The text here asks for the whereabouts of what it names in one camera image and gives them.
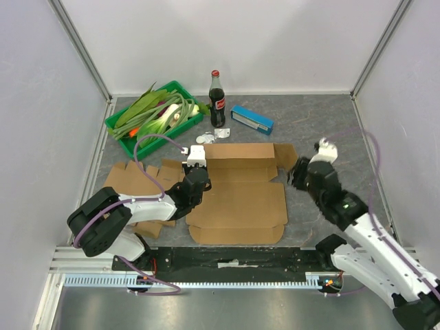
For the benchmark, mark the aluminium frame rail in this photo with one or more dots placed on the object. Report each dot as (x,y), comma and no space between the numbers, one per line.
(74,36)

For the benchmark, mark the white round pads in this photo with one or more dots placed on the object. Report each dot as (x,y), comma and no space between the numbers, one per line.
(205,139)

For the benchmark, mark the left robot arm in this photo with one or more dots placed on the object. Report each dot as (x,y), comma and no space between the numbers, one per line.
(100,224)

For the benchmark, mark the green plastic tray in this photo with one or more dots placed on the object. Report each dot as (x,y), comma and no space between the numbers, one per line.
(131,145)

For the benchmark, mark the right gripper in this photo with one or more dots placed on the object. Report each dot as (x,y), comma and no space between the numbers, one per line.
(302,172)

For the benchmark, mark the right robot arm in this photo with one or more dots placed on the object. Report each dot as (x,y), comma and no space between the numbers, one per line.
(409,289)

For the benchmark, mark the cola glass bottle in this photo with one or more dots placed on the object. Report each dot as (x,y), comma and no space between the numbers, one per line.
(217,101)

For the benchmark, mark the small flat cardboard box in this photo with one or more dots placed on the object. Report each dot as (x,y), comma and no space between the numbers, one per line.
(128,179)

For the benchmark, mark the orange carrot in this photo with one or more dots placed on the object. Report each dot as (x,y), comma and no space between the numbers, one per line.
(133,132)

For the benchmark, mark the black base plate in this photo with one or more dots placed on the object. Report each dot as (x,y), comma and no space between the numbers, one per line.
(161,260)

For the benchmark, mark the bok choy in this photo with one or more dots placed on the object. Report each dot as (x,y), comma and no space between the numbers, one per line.
(157,126)

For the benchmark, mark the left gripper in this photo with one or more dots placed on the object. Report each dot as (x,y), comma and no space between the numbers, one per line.
(186,168)

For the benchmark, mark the long green beans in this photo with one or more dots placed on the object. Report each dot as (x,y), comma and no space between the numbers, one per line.
(152,113)

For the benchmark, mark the large cardboard box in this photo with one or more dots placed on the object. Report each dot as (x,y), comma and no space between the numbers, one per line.
(245,205)

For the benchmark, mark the blue rectangular box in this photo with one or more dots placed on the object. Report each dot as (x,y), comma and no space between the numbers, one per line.
(252,119)

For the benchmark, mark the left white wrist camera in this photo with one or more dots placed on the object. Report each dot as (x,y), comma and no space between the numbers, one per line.
(195,156)

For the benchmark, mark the large green leaf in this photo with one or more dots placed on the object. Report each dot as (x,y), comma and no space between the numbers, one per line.
(148,99)

